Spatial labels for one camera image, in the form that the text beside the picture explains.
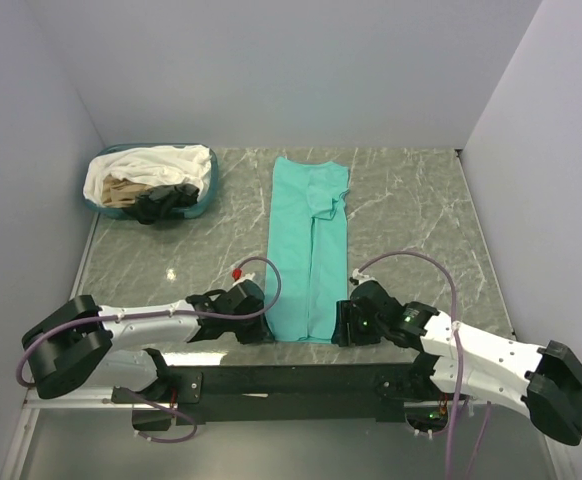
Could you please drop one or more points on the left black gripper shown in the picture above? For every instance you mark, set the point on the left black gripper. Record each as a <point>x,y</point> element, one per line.
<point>261,333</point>

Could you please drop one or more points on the teal t shirt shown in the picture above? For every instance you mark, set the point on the teal t shirt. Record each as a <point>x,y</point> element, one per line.
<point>308,243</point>

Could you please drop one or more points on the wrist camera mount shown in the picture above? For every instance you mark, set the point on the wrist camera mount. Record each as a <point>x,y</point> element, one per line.
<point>239,276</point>
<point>357,277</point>

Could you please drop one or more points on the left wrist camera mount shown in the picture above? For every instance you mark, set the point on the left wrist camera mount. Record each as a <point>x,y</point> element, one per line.
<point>239,276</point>

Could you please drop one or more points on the black base beam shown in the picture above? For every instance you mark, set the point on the black base beam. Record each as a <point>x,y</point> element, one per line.
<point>291,392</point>

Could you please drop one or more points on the teal laundry basket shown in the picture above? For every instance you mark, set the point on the teal laundry basket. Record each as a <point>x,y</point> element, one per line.
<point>181,213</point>

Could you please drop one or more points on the white t shirt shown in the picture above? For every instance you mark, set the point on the white t shirt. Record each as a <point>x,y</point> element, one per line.
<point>154,166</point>

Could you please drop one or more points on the black t shirt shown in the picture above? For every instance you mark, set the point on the black t shirt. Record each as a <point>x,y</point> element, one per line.
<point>157,203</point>

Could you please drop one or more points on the aluminium frame rail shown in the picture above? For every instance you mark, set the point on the aluminium frame rail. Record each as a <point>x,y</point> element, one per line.
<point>31,407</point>

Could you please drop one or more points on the tan t shirt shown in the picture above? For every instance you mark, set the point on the tan t shirt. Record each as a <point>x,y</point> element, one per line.
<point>120,193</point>

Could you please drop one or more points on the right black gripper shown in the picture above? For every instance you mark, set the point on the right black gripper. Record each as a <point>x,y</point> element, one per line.
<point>346,312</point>

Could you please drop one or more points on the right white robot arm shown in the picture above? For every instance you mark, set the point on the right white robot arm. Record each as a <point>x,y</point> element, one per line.
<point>542,383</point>

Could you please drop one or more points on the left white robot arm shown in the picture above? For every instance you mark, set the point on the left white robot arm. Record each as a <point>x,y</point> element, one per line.
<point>84,343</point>

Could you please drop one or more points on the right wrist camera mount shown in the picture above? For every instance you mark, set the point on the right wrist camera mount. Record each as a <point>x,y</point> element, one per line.
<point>357,277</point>

